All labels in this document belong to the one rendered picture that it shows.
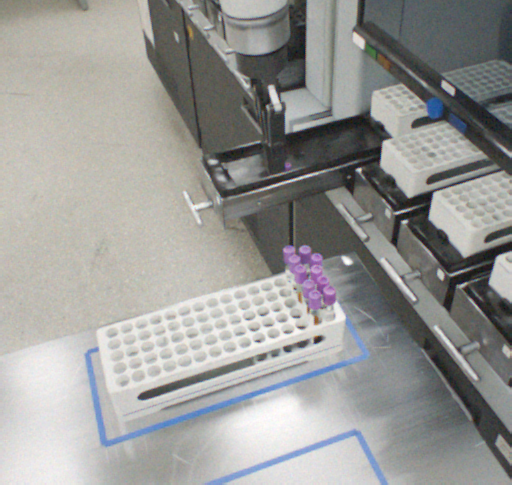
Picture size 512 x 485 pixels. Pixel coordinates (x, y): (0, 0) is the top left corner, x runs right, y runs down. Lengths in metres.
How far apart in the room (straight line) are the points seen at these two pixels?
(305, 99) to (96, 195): 1.21
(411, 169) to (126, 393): 0.57
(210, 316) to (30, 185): 1.88
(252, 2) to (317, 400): 0.50
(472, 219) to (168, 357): 0.49
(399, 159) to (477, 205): 0.16
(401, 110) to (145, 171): 1.51
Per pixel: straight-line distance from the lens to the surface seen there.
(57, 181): 2.58
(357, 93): 1.26
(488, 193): 1.02
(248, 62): 0.89
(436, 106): 0.96
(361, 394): 0.79
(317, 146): 1.18
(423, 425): 0.78
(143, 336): 0.79
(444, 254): 0.97
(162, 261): 2.12
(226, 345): 0.76
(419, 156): 1.07
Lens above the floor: 1.48
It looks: 43 degrees down
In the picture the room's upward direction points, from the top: 4 degrees counter-clockwise
